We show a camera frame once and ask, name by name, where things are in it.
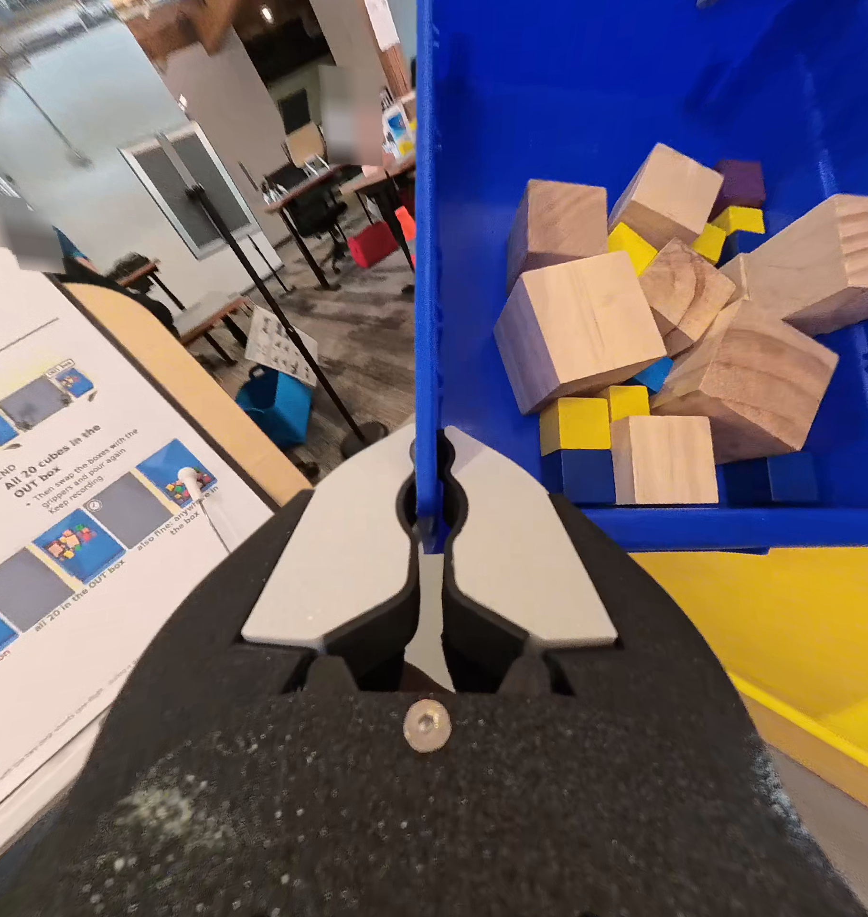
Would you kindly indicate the teal bag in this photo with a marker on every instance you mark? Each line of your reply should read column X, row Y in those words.
column 280, row 408

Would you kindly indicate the small wooden table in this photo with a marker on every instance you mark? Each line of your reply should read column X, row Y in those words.
column 211, row 314

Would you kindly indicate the white desk stand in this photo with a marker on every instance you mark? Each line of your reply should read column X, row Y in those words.
column 189, row 478

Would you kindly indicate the black tripod pole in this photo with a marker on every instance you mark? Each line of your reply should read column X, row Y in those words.
column 262, row 286

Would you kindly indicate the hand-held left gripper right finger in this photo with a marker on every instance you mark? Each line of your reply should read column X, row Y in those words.
column 527, row 566

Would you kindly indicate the white printed sheet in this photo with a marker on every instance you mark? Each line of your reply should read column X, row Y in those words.
column 280, row 351

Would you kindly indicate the small purple cube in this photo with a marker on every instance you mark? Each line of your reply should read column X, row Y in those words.
column 740, row 183

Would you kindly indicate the pile of plain wooden cubes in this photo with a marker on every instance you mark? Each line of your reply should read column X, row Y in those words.
column 577, row 329

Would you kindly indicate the small light blue cube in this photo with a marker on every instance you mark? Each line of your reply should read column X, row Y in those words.
column 652, row 374

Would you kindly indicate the small yellow cube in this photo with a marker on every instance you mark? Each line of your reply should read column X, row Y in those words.
column 575, row 424
column 710, row 242
column 631, row 247
column 740, row 218
column 629, row 401

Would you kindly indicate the blue plastic bin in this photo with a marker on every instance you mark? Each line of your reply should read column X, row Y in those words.
column 548, row 86

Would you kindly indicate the red bag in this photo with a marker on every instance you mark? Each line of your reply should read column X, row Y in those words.
column 373, row 243

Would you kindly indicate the beige wooden board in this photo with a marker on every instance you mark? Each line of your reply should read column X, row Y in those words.
column 190, row 387

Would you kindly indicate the white paper sheet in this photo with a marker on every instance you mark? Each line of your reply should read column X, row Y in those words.
column 118, row 659

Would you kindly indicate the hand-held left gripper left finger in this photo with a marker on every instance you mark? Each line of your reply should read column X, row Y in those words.
column 326, row 566

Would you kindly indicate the yellow plastic bin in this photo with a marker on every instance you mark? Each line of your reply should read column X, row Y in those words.
column 799, row 630

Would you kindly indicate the orange traffic cone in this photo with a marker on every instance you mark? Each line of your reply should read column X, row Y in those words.
column 405, row 223

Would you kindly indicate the black office chair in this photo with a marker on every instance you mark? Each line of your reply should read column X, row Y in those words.
column 312, row 211
column 143, row 286

